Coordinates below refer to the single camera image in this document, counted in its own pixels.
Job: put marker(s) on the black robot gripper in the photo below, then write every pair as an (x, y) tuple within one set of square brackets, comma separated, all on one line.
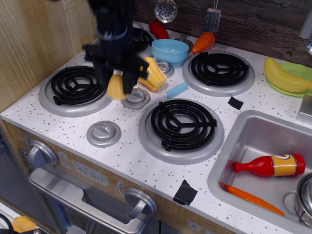
[(116, 52)]

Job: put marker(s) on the yellow toy corn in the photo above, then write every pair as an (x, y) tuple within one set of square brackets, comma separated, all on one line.
[(115, 88)]

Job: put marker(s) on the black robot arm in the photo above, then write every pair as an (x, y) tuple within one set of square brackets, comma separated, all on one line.
[(113, 16)]

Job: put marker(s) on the light blue plastic bowl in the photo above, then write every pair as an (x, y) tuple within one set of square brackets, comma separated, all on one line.
[(169, 50)]

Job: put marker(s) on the silver top knob middle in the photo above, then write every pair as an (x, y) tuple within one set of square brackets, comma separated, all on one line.
[(137, 99)]

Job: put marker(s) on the yellow toy bell pepper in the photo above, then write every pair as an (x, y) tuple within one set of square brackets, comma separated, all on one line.
[(155, 77)]

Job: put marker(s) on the back left black burner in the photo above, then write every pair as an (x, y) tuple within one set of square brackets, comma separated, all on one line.
[(142, 42)]

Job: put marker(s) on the black burner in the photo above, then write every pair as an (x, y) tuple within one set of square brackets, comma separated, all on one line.
[(218, 74), (142, 42), (73, 92), (180, 131)]

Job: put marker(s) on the front left black burner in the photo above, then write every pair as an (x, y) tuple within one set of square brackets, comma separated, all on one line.
[(73, 92)]

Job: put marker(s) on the silver top knob back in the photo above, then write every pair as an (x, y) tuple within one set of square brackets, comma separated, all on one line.
[(166, 68)]

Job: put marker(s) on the red toy chili pepper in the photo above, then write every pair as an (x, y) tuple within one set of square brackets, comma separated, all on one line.
[(158, 30)]

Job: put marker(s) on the silver top knob front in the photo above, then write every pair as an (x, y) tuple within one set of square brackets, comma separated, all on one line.
[(103, 134)]

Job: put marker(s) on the silver perforated toy skimmer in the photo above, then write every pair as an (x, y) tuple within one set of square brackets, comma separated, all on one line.
[(166, 10)]

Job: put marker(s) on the front right black burner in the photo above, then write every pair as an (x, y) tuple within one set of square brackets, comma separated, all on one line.
[(180, 131)]

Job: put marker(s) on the short orange toy carrot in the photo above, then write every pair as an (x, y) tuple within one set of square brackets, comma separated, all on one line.
[(204, 42)]

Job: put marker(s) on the back right black burner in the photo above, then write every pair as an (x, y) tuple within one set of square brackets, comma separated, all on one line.
[(218, 74)]

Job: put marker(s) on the grey slotted toy spatula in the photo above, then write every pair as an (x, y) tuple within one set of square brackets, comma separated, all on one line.
[(212, 20)]

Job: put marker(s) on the left silver oven knob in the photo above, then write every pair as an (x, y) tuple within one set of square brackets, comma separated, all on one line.
[(41, 155)]

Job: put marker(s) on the silver oven knob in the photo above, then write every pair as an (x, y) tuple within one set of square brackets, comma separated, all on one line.
[(41, 155), (140, 202)]

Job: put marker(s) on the black tape piece upper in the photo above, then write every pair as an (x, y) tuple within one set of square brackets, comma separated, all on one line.
[(237, 104)]

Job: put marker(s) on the black tape piece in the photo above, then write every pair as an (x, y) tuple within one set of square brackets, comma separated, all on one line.
[(237, 104), (185, 194)]

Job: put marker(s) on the right silver oven knob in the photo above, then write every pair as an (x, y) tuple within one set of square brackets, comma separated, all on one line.
[(140, 202)]

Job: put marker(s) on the black tape piece lower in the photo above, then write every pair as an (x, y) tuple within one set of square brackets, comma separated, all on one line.
[(185, 194)]

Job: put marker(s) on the yellow toy banana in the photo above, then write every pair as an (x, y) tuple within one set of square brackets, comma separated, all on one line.
[(284, 80)]

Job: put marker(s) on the silver metal sink basin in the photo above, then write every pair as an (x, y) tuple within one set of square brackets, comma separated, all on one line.
[(256, 134)]

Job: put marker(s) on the yellow object lower left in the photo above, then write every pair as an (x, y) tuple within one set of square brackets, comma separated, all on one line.
[(23, 224)]

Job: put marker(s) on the long orange toy carrot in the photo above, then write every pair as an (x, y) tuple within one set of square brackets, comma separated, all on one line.
[(252, 199)]

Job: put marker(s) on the green plastic plate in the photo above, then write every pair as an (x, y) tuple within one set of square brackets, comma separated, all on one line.
[(297, 70)]

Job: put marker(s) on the silver faucet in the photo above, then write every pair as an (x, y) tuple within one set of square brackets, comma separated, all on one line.
[(306, 33)]

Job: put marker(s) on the red toy ketchup bottle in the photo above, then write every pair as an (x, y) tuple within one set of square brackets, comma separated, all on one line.
[(273, 166)]

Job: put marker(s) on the silver toy pot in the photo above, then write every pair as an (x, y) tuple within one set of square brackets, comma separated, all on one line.
[(303, 201)]

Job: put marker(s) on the blue handled toy knife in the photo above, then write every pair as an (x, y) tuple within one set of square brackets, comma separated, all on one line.
[(167, 95)]

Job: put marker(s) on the silver oven door handle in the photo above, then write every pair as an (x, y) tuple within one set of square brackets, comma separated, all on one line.
[(76, 215)]

